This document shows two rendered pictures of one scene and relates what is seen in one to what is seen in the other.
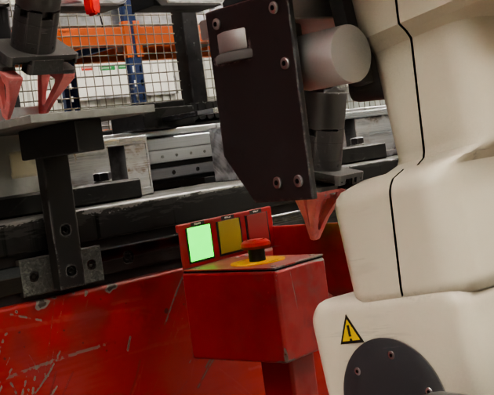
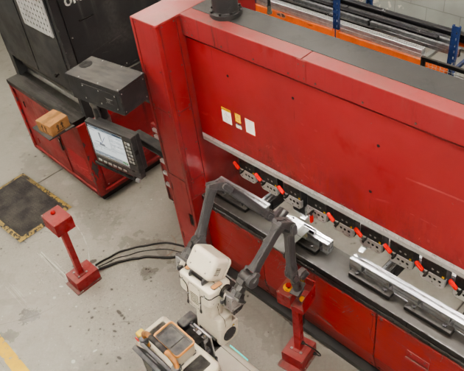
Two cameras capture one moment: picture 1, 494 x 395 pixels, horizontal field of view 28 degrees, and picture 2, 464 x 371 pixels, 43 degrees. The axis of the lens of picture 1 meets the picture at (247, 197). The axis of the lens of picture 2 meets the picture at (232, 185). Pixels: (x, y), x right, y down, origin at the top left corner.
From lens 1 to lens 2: 3.94 m
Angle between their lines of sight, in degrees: 89
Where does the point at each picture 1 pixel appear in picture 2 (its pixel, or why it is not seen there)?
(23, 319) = (280, 255)
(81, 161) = (312, 239)
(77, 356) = not seen: hidden behind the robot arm
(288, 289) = (279, 295)
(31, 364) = (280, 260)
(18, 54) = not seen: hidden behind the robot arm
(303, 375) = not seen: hidden behind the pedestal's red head
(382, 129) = (403, 294)
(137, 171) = (324, 249)
